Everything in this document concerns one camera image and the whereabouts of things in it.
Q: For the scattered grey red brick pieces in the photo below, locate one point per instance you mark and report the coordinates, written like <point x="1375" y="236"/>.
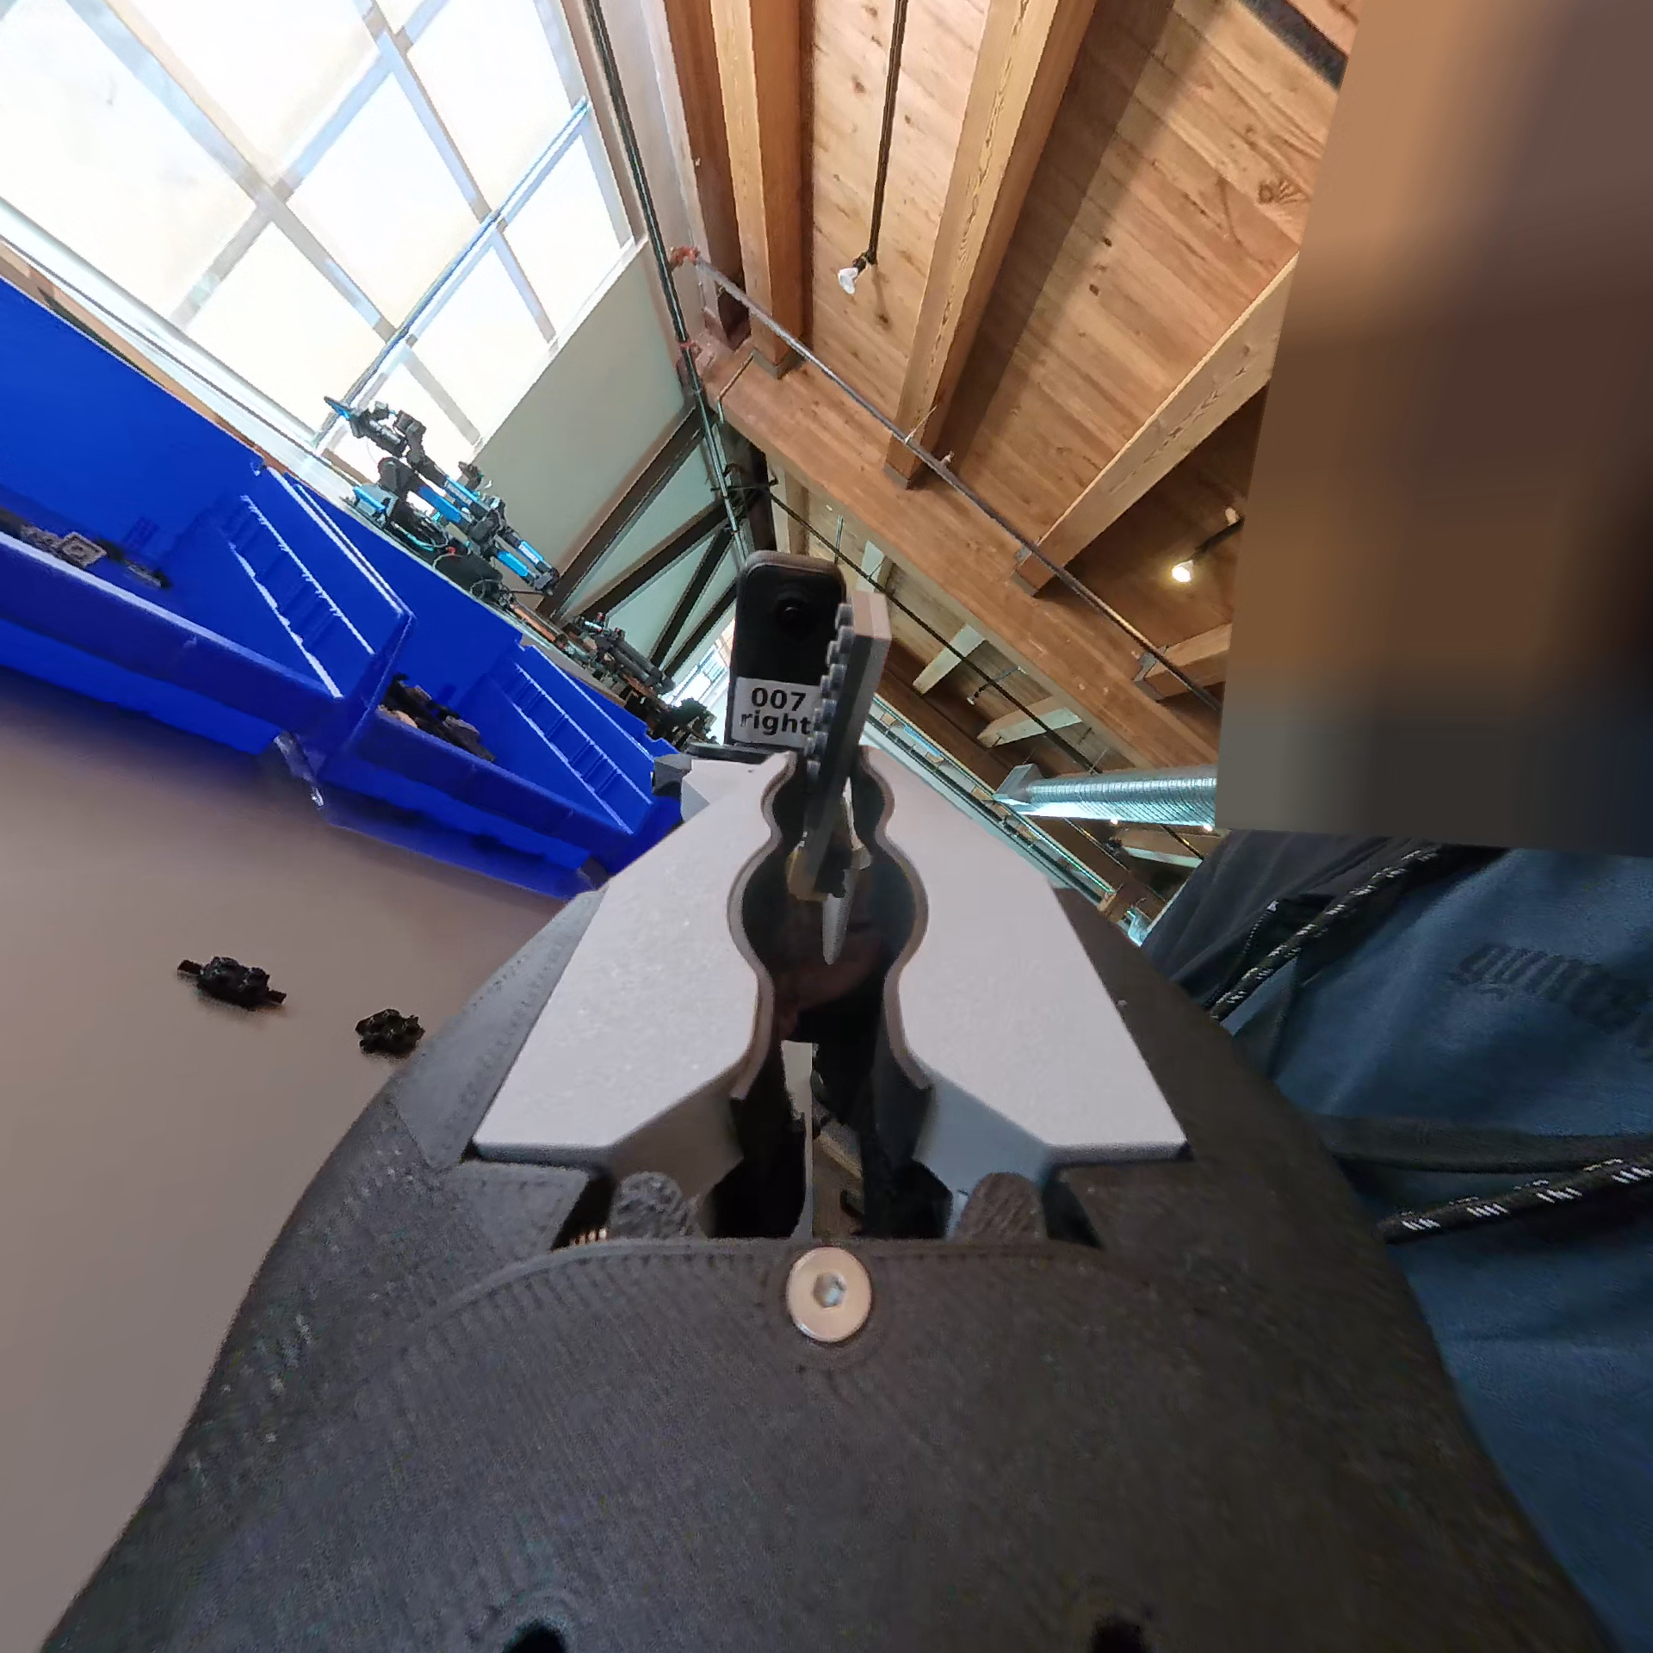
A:
<point x="71" y="549"/>

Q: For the pile of dark brick pieces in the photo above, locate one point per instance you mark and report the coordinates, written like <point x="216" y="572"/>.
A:
<point x="433" y="722"/>

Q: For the grey and tan brick beam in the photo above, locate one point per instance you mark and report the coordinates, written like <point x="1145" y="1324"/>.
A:
<point x="852" y="696"/>

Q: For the person in blue hoodie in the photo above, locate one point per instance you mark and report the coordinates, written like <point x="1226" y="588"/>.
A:
<point x="1523" y="1291"/>

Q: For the blue plastic storage bin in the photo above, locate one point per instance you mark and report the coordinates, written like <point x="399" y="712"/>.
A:
<point x="451" y="826"/>
<point x="128" y="425"/>

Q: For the black brick axle plate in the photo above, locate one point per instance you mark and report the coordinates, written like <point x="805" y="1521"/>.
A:
<point x="232" y="982"/>
<point x="388" y="1029"/>

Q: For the black jacket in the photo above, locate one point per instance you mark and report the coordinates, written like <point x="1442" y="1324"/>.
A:
<point x="1265" y="903"/>

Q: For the large window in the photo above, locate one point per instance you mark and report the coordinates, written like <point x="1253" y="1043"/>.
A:
<point x="193" y="128"/>

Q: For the silver ventilation duct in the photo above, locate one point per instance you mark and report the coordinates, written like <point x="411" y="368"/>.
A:
<point x="1110" y="787"/>

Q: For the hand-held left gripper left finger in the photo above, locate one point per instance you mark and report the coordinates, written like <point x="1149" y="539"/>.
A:
<point x="620" y="1019"/>

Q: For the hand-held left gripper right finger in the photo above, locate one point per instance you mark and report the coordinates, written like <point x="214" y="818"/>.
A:
<point x="1033" y="1033"/>

